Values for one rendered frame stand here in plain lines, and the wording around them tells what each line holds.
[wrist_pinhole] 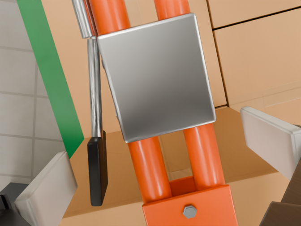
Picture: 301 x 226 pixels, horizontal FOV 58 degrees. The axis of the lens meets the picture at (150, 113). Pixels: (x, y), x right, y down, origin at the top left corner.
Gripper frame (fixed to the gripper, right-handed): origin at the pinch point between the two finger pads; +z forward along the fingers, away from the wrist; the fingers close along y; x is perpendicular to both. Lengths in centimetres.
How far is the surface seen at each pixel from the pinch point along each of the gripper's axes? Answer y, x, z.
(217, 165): 3.8, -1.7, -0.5
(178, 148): 3.2, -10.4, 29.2
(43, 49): -40, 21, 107
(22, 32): -47, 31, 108
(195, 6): 17, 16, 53
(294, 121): 37, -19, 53
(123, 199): -6.0, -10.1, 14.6
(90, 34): -2.2, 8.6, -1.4
